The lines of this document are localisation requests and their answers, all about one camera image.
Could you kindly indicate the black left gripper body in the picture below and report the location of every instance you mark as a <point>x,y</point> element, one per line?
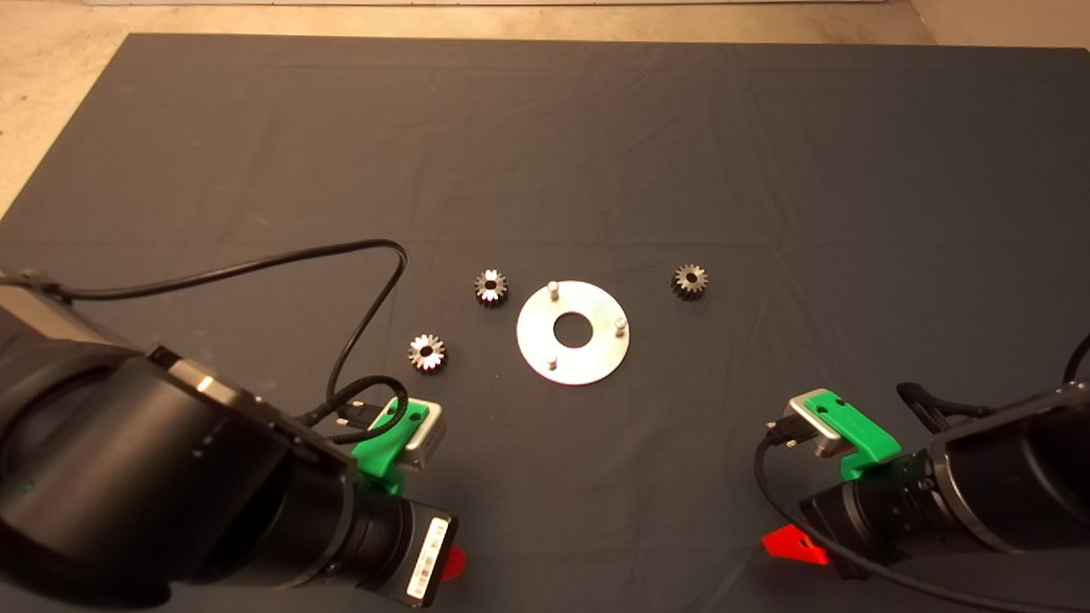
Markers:
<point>400,545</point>

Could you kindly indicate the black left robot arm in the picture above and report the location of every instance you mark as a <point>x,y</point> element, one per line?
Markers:
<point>128,468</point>

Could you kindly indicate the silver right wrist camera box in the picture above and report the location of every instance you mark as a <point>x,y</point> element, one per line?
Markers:
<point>822,443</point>

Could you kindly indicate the round metal carrier plate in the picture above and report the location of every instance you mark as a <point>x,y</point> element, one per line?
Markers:
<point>596,362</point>

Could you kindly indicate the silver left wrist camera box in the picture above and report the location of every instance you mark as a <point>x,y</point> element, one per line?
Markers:
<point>430,438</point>

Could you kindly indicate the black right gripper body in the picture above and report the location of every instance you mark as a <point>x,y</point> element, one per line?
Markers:
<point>877,519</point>

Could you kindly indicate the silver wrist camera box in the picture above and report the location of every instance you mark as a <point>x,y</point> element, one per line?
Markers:
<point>822,443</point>
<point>430,438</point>

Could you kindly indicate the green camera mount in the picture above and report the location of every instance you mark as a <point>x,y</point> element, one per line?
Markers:
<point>860,438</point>
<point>383,451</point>

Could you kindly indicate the green left camera mount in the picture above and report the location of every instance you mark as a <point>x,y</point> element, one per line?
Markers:
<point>383,451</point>

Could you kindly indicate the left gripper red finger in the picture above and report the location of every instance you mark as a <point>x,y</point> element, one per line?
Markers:
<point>455,564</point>

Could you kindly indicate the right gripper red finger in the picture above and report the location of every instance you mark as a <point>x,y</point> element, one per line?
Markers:
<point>792,545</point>

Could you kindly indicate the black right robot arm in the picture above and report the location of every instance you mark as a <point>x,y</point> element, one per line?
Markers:
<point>1022,468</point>

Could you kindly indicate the small steel planetary gear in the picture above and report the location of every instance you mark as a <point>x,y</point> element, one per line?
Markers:
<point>491,298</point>
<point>681,289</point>
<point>436,361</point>

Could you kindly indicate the dark grey table cloth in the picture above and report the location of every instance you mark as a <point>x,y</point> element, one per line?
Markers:
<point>681,128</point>

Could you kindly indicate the green right camera mount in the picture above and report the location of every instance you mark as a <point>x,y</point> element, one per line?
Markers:
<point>860,438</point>

